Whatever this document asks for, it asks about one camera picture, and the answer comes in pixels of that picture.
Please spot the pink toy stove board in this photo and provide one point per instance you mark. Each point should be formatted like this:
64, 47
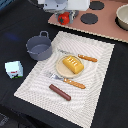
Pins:
105, 26

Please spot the fork with orange handle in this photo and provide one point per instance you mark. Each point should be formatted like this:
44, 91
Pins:
68, 81

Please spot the brown toy sausage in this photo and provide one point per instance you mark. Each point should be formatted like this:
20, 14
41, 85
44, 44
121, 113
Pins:
60, 92

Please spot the beige woven placemat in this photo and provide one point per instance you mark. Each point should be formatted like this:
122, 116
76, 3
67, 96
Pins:
81, 108

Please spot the round beige plate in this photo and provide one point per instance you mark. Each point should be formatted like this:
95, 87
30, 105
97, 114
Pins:
63, 70

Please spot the yellow toy pastry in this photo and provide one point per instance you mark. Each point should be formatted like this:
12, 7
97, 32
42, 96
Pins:
73, 64

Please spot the cream bowl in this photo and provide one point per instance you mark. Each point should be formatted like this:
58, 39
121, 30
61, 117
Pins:
122, 15

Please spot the small milk carton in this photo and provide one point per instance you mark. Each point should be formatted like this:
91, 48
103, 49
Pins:
14, 69

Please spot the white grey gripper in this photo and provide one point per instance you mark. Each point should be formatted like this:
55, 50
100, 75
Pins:
60, 6

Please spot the knife with orange handle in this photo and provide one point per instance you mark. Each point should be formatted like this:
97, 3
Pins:
80, 56

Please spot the large grey pot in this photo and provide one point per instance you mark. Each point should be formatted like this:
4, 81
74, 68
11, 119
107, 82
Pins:
39, 47

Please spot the red toy pepper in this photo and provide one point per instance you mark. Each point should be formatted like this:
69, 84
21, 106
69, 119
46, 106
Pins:
63, 19

